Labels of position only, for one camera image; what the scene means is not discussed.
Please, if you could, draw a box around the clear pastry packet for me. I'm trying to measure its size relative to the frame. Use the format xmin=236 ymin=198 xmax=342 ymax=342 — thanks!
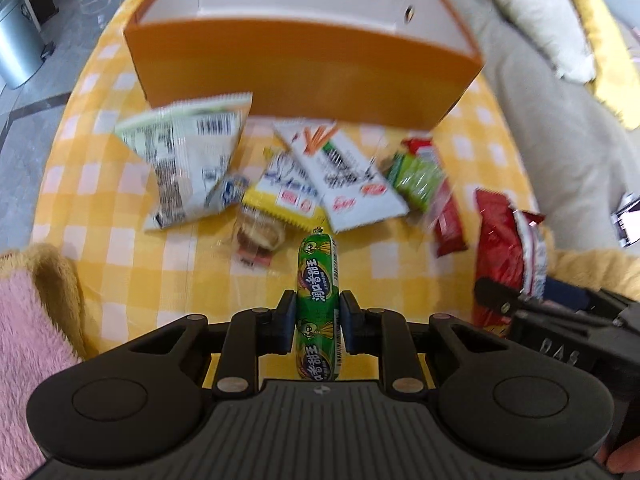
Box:
xmin=232 ymin=205 xmax=291 ymax=267

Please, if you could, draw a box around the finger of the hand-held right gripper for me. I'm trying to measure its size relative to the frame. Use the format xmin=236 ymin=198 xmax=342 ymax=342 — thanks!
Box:
xmin=545 ymin=276 xmax=640 ymax=313
xmin=474 ymin=277 xmax=621 ymax=328

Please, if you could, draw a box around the yellow fluffy cloth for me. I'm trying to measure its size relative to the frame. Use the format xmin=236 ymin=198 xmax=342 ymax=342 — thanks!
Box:
xmin=545 ymin=230 xmax=640 ymax=303
xmin=0 ymin=242 xmax=101 ymax=361

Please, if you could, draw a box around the white green snack bag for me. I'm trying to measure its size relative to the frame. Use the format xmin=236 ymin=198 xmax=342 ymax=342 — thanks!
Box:
xmin=114 ymin=92 xmax=253 ymax=233

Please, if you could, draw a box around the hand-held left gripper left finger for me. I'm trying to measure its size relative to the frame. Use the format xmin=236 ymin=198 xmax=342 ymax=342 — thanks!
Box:
xmin=127 ymin=289 xmax=297 ymax=397

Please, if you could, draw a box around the yellow checkered tablecloth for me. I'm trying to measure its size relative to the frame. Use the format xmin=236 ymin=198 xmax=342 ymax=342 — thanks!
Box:
xmin=30 ymin=0 xmax=546 ymax=361

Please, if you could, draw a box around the smartphone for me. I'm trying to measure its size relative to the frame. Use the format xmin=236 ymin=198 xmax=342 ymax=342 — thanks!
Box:
xmin=611 ymin=192 xmax=640 ymax=248

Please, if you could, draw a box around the small red snack packet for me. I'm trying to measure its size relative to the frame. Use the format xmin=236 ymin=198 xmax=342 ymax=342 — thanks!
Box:
xmin=402 ymin=137 xmax=468 ymax=258

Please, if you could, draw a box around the silver metal bin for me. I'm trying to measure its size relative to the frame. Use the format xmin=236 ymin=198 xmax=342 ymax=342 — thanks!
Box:
xmin=0 ymin=0 xmax=46 ymax=90

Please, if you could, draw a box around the white packet with orange sticks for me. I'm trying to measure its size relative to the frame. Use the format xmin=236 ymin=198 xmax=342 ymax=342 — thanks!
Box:
xmin=272 ymin=120 xmax=411 ymax=233

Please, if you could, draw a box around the beige sofa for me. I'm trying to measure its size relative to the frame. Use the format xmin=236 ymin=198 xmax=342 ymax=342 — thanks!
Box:
xmin=430 ymin=0 xmax=640 ymax=251

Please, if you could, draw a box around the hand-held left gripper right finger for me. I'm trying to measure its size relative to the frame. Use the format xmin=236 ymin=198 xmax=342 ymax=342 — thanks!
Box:
xmin=339 ymin=291 xmax=511 ymax=395

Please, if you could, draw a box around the yellow white snack packet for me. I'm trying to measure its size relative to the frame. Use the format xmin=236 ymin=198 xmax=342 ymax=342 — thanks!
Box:
xmin=240 ymin=145 xmax=326 ymax=231

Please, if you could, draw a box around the green sausage stick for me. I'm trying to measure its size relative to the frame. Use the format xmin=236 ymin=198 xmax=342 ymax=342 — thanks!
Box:
xmin=295 ymin=229 xmax=340 ymax=381

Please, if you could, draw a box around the orange cardboard box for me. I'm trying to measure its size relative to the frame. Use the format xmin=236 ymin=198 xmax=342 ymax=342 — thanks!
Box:
xmin=123 ymin=0 xmax=485 ymax=131

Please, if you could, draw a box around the white cushion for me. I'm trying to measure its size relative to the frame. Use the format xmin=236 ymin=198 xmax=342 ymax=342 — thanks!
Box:
xmin=462 ymin=0 xmax=598 ymax=83

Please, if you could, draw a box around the large red snack bag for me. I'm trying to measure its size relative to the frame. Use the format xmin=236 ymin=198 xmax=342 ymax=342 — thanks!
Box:
xmin=472 ymin=189 xmax=548 ymax=341

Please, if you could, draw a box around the yellow cushion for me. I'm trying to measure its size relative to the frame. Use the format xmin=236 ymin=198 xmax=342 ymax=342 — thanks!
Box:
xmin=565 ymin=0 xmax=640 ymax=131

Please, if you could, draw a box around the clear packet with green label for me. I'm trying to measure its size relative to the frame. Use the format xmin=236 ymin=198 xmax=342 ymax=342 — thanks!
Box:
xmin=382 ymin=150 xmax=451 ymax=216

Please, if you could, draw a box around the pink fluffy cloth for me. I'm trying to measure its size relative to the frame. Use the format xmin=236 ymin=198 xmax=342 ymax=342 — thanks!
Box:
xmin=0 ymin=260 xmax=83 ymax=480

